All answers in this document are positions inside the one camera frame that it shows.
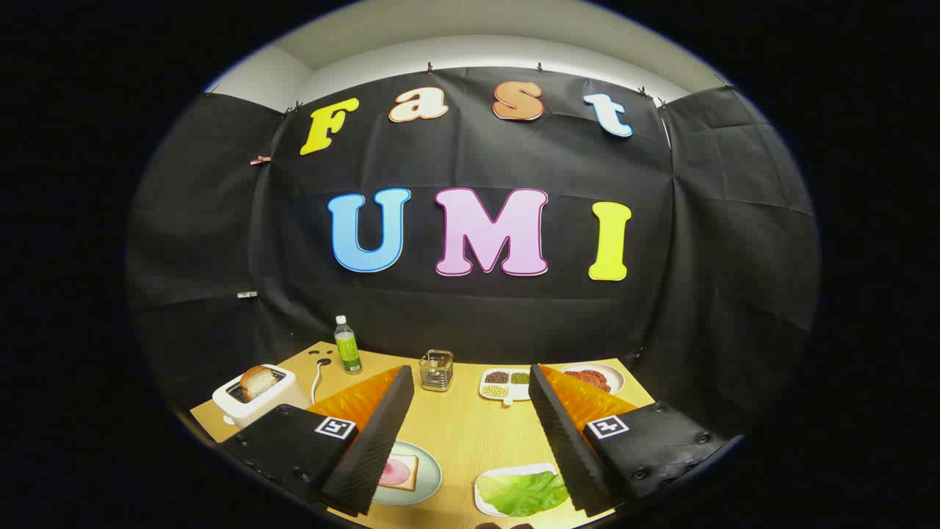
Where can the black backdrop cloth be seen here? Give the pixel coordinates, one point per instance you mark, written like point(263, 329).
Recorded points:
point(514, 316)

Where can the white toaster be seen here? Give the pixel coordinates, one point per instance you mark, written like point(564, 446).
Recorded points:
point(272, 402)

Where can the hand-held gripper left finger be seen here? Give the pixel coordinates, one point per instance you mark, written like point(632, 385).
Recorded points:
point(374, 448)

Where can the white divided bean dish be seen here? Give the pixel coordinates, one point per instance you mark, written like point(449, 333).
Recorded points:
point(514, 393)

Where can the green lettuce leaf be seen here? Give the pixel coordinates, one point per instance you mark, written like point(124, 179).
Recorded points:
point(521, 492)

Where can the small white round plate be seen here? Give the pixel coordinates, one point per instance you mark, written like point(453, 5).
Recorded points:
point(615, 373)

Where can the pale green round plate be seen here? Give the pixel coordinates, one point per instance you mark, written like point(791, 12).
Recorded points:
point(429, 477)

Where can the square white bread slice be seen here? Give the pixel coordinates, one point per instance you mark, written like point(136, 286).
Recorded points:
point(413, 463)

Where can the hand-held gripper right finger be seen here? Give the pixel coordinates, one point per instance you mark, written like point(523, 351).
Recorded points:
point(565, 441)

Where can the toasted bread slice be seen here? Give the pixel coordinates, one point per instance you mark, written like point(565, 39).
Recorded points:
point(257, 382)

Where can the pink ham slice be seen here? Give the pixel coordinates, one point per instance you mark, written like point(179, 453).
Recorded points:
point(393, 472)

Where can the white square plate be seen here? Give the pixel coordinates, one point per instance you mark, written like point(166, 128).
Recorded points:
point(529, 468)

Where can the green label drink bottle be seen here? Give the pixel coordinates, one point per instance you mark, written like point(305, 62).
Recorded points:
point(347, 353)

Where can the red meat patty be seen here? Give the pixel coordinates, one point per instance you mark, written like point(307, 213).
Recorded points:
point(591, 380)

